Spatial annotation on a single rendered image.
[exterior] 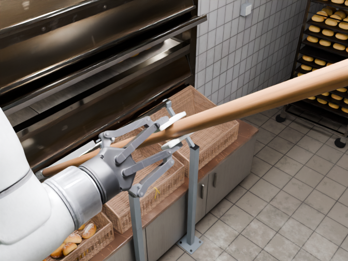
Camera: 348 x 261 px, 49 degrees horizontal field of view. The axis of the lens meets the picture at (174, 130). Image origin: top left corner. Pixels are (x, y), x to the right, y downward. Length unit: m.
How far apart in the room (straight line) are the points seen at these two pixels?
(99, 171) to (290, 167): 3.07
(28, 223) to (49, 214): 0.03
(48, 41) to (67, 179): 1.47
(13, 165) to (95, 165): 0.14
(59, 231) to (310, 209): 2.85
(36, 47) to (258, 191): 2.14
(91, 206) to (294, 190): 2.90
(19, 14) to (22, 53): 0.19
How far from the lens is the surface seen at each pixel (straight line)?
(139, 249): 2.32
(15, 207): 0.55
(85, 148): 1.73
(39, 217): 0.56
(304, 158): 3.73
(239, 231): 3.03
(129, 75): 2.44
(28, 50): 1.98
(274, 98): 0.53
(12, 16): 1.87
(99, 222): 2.28
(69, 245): 2.18
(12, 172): 0.54
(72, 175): 0.60
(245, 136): 2.91
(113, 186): 0.62
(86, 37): 2.12
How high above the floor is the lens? 2.42
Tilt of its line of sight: 39 degrees down
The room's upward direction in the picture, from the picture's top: straight up
